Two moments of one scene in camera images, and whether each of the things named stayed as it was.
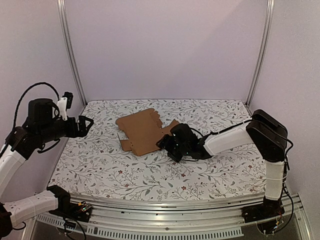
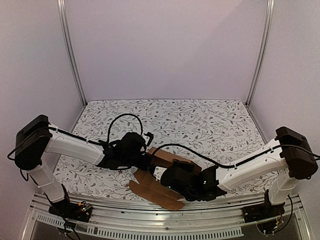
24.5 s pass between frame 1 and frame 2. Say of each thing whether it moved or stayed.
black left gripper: moved
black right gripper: moved
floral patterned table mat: stayed
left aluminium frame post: stayed
